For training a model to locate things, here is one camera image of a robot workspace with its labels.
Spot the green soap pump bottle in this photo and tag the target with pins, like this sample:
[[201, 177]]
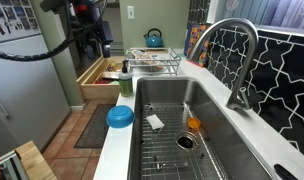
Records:
[[126, 85]]

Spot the blue plastic bowl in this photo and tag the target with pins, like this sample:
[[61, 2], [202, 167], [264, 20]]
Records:
[[120, 116]]

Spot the white sponge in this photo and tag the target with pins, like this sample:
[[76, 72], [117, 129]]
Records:
[[154, 121]]

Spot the light green sponge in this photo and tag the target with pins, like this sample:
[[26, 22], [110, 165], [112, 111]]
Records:
[[115, 82]]

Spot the teal kettle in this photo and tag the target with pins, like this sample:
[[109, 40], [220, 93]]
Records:
[[154, 41]]

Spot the red cloth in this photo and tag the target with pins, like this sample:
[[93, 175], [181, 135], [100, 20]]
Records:
[[103, 81]]

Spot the small orange cup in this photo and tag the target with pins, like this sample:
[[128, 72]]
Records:
[[194, 123]]

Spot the open wooden drawer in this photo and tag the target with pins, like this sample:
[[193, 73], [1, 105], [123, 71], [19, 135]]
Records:
[[92, 90]]

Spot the colourful mosaic board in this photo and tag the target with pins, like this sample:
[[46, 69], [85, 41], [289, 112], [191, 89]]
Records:
[[193, 36]]

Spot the dark floor rug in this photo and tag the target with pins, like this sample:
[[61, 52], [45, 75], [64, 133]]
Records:
[[95, 130]]

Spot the stainless steel sink basin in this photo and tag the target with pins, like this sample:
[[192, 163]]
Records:
[[218, 140]]

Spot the brushed steel gooseneck faucet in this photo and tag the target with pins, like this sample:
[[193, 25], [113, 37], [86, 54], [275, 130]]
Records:
[[248, 50]]

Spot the white refrigerator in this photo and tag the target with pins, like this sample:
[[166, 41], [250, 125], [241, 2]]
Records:
[[25, 116]]

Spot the light wooden block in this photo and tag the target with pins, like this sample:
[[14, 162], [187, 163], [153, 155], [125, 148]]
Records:
[[35, 163]]

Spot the white framed window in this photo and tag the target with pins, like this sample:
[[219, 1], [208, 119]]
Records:
[[275, 13]]

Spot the black camera on stand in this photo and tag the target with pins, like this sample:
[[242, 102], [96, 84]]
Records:
[[107, 36]]

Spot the white light switch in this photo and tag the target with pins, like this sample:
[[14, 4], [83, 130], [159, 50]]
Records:
[[130, 12]]

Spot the grey metal bracket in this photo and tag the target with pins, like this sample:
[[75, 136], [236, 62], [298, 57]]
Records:
[[12, 165]]

